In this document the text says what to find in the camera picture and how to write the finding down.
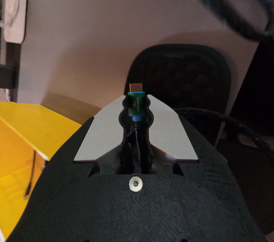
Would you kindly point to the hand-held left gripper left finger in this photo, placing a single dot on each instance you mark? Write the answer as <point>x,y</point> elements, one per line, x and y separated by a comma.
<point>100,137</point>

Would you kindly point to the yellow plastic bin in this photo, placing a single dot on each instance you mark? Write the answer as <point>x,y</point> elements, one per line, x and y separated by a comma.
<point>32,128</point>

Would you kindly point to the black sheet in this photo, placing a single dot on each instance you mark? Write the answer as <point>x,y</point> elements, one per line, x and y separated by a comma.
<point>7,76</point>

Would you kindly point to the grey desk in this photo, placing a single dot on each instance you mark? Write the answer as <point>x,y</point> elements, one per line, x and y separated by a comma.
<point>107,32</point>

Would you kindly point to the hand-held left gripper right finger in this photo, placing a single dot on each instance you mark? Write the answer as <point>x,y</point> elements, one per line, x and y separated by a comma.
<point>171,137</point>

